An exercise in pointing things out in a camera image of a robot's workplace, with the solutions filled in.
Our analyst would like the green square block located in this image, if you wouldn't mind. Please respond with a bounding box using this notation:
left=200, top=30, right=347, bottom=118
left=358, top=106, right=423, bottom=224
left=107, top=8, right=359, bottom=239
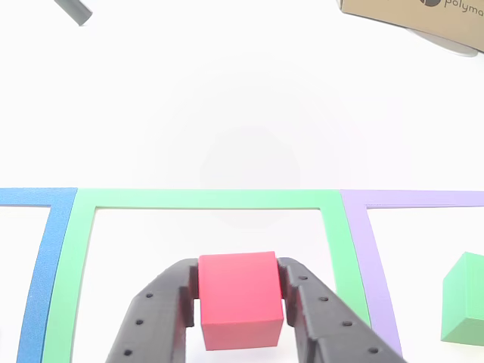
left=440, top=251, right=484, bottom=348

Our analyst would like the brown cardboard box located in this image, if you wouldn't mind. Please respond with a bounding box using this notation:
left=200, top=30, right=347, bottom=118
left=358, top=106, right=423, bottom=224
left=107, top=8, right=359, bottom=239
left=338, top=0, right=484, bottom=53

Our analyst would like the green square frame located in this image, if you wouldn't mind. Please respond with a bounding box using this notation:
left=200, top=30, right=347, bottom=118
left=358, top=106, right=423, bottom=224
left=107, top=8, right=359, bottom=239
left=41, top=188, right=372, bottom=363

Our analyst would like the small red cube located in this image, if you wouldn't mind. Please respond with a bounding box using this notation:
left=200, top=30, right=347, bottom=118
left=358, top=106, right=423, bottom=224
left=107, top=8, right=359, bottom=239
left=197, top=250, right=285, bottom=352

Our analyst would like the purple square frame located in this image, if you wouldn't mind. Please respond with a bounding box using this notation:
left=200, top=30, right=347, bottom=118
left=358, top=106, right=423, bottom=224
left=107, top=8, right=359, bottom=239
left=340, top=188, right=484, bottom=358

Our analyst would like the blue square frame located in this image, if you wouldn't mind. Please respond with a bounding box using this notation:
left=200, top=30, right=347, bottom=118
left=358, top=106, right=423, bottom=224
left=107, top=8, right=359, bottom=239
left=0, top=187, right=79, bottom=363

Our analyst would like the dark grey rod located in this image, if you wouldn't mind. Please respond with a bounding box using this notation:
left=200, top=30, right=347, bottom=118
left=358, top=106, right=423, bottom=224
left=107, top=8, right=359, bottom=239
left=52, top=0, right=94, bottom=27

